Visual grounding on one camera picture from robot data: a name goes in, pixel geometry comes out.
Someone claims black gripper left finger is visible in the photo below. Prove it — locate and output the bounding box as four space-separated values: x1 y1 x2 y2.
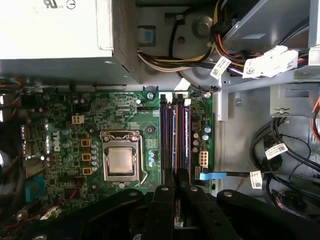
24 167 176 240

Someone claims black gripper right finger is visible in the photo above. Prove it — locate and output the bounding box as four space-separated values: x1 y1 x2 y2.
177 167 320 240

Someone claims green RAM stick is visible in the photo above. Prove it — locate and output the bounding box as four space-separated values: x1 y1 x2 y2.
174 193 187 228

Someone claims RAM stick with blue label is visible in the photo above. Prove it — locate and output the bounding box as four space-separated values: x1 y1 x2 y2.
183 98 193 171

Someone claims metal locking lever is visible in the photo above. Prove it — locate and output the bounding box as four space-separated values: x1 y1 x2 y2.
136 134 149 187

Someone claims metal CPU socket cover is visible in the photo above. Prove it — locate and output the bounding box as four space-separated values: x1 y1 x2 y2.
99 129 142 183

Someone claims cream eight-pin power socket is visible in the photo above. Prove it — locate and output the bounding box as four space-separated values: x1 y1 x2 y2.
198 149 210 168

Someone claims silver CPU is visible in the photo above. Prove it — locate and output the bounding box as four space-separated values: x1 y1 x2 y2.
107 146 134 174

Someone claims black open PC case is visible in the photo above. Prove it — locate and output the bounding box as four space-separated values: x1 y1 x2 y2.
0 0 320 240

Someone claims green motherboard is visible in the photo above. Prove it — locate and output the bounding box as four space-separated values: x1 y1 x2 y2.
19 89 216 218

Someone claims teal board connector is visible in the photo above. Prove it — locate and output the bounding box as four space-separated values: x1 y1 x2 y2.
24 176 46 204

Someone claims black case fan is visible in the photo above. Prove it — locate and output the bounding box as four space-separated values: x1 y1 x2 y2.
0 147 25 208

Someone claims blue release tab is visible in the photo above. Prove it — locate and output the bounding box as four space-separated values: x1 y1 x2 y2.
139 25 157 48

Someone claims grey metal drive cage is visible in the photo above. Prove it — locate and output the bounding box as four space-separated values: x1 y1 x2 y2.
217 0 320 121

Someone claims grey power supply unit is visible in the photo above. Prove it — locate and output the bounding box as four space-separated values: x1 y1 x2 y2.
0 0 141 86

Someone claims blue SATA connector wire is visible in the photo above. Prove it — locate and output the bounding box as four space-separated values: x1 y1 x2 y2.
199 167 252 181

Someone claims black wire bundle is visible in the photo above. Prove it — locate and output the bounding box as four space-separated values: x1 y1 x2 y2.
249 116 320 216

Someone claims power wire bundle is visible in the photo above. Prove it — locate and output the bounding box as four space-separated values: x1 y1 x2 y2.
136 0 253 76

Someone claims white wire connector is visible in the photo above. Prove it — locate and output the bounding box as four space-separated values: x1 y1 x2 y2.
242 45 300 80

